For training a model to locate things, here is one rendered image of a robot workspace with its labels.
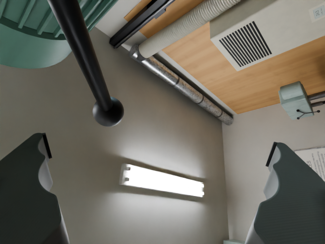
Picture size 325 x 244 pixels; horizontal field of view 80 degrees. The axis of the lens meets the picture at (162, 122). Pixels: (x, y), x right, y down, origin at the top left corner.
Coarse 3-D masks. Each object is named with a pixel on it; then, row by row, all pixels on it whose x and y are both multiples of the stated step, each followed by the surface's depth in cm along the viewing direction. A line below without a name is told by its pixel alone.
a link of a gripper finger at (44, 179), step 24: (24, 144) 10; (48, 144) 11; (0, 168) 8; (24, 168) 8; (48, 168) 9; (0, 192) 7; (24, 192) 7; (48, 192) 7; (0, 216) 6; (24, 216) 6; (48, 216) 6; (0, 240) 6; (24, 240) 6; (48, 240) 6
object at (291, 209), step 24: (288, 168) 9; (264, 192) 9; (288, 192) 8; (312, 192) 8; (264, 216) 7; (288, 216) 7; (312, 216) 7; (264, 240) 6; (288, 240) 6; (312, 240) 6
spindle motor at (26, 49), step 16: (0, 0) 16; (16, 0) 16; (32, 0) 16; (80, 0) 17; (96, 0) 18; (112, 0) 21; (0, 16) 17; (16, 16) 18; (32, 16) 18; (48, 16) 18; (96, 16) 21; (0, 32) 19; (16, 32) 19; (32, 32) 20; (48, 32) 20; (0, 48) 21; (16, 48) 21; (32, 48) 22; (48, 48) 23; (64, 48) 24; (16, 64) 24; (32, 64) 25; (48, 64) 27
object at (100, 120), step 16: (48, 0) 9; (64, 0) 9; (64, 16) 10; (80, 16) 11; (64, 32) 11; (80, 32) 11; (80, 48) 12; (80, 64) 14; (96, 64) 14; (96, 80) 16; (96, 96) 18; (96, 112) 21; (112, 112) 21
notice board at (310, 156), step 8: (296, 152) 257; (304, 152) 251; (312, 152) 245; (320, 152) 240; (304, 160) 248; (312, 160) 242; (320, 160) 237; (312, 168) 240; (320, 168) 235; (320, 176) 232
